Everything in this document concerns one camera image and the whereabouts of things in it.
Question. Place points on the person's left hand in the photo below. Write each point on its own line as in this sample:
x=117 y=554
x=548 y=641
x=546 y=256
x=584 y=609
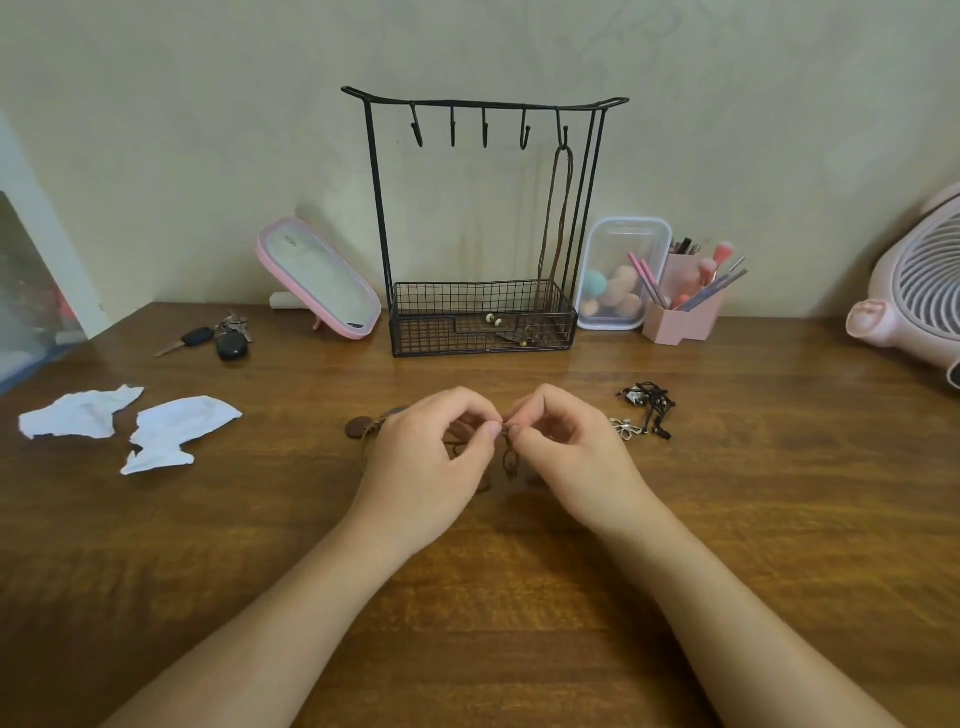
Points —
x=420 y=480

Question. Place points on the person's right hand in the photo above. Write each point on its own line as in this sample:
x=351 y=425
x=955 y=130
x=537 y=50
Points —
x=592 y=465

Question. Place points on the person's right forearm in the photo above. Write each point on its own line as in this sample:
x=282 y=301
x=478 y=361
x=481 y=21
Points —
x=750 y=637

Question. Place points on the person's left forearm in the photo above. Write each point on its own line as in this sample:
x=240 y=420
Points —
x=255 y=637

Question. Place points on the small peach makeup sponge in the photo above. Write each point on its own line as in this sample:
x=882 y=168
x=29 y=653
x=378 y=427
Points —
x=589 y=307

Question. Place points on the pink brush holder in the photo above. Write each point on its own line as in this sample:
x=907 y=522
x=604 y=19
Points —
x=677 y=330

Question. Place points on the teal makeup sponge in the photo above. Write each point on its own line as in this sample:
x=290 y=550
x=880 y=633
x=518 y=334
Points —
x=594 y=283

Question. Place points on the pink pen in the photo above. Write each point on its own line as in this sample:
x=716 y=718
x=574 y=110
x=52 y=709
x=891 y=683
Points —
x=649 y=277
x=637 y=267

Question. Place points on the grey purple pencil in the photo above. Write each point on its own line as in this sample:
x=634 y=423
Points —
x=711 y=291

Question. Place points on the pink framed table mirror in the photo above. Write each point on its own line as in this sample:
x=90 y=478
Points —
x=319 y=279

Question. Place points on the pink makeup brush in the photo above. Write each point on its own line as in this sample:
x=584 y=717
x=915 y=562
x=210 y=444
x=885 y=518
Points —
x=708 y=269

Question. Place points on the clear plastic container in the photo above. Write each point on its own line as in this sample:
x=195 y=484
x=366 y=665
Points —
x=622 y=238

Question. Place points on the black oval key fob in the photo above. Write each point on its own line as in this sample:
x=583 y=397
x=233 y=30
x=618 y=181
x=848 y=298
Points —
x=232 y=346

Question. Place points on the dark cosmetic pencils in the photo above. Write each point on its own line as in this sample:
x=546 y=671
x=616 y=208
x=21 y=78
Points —
x=685 y=246

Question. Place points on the silver key bunch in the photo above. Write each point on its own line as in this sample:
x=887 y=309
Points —
x=235 y=325

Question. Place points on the white crumpled paper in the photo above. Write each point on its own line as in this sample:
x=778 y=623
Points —
x=75 y=412
x=180 y=421

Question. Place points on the coral tipped makeup brush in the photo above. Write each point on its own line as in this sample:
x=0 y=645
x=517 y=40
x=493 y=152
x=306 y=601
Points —
x=724 y=252

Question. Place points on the black headed car key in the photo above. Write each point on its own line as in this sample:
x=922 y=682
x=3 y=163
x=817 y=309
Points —
x=197 y=337

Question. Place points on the pink pig shaped desk fan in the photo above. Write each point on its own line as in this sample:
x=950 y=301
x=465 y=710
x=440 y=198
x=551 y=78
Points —
x=907 y=311

